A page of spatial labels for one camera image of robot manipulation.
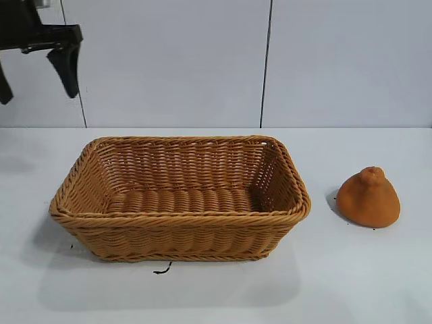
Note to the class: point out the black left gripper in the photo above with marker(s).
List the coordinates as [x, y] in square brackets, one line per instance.
[23, 27]

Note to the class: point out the small black curved scrap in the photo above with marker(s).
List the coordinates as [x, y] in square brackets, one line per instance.
[164, 270]

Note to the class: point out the bumpy orange fruit with knob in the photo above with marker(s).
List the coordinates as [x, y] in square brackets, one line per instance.
[368, 202]

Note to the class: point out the brown woven wicker basket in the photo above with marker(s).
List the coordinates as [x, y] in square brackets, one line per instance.
[182, 229]

